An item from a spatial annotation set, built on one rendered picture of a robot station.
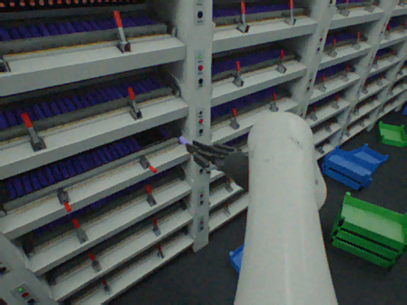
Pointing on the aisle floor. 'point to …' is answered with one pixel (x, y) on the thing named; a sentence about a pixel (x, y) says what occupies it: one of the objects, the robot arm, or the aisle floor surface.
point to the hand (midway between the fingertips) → (196, 148)
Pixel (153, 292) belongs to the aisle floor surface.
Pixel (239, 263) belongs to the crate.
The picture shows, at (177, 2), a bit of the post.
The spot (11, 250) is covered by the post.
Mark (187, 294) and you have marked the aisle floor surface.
